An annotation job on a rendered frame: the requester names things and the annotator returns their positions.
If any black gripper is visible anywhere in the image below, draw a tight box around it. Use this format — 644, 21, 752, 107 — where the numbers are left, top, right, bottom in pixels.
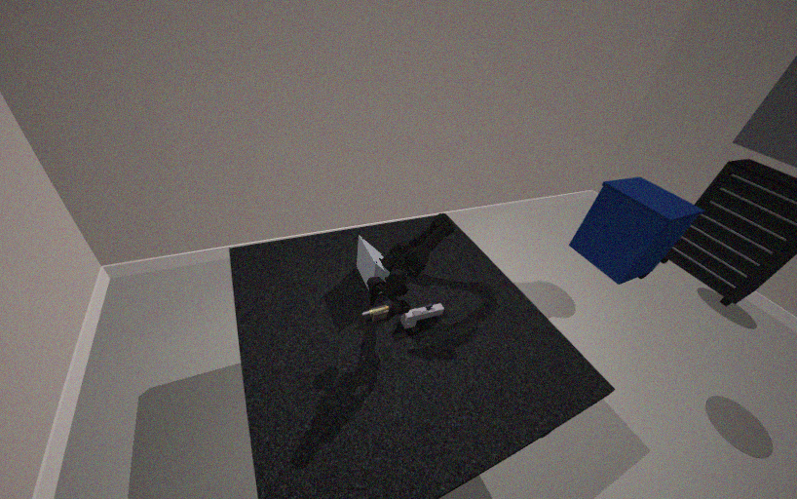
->
367, 277, 410, 322

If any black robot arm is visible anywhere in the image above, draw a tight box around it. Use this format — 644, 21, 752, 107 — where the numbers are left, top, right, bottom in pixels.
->
379, 213, 454, 297

